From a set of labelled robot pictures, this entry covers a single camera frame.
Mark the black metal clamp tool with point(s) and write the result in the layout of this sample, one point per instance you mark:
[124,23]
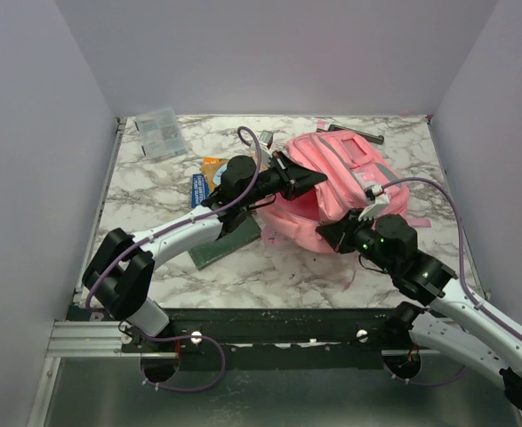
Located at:
[374,139]

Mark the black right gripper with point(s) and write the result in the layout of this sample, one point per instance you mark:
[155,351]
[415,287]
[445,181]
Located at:
[340,233]

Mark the clear plastic organizer box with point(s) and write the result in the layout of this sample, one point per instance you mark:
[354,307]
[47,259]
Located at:
[160,134]

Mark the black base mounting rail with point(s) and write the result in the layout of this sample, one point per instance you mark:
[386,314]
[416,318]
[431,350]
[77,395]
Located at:
[270,339]

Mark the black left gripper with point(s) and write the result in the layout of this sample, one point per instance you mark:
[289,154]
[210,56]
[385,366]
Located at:
[295,180]

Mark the pink student backpack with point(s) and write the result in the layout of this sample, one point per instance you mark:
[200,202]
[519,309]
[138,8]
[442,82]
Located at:
[350,164]

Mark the orange children's book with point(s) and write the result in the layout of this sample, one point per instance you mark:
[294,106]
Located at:
[213,168]

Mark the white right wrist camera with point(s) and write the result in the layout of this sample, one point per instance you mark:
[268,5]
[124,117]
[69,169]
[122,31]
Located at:
[377,200]

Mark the dark green notebook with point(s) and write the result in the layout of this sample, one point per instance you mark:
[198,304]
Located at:
[209,253]

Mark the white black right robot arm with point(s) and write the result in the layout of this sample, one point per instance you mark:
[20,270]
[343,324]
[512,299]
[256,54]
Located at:
[449,316]

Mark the blue thick book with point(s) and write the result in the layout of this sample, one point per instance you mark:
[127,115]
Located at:
[200,189]

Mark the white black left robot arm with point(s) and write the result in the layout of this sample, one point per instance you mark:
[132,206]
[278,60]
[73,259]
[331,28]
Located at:
[119,275]

